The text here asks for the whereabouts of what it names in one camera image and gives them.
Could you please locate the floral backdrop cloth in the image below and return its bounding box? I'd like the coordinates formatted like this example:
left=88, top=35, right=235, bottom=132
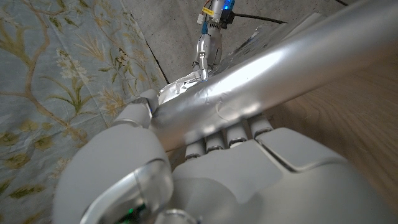
left=0, top=0, right=170, bottom=224

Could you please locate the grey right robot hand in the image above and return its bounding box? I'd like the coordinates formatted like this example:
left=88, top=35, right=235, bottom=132
left=192, top=0, right=236, bottom=82

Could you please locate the aluminum foil roll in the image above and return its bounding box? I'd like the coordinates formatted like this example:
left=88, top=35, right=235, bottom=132
left=149, top=0, right=398, bottom=153

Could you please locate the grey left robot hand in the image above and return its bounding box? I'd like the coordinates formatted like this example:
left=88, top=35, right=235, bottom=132
left=51, top=89, right=398, bottom=224

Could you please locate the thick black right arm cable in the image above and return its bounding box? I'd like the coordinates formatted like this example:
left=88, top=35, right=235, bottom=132
left=233, top=12, right=287, bottom=25

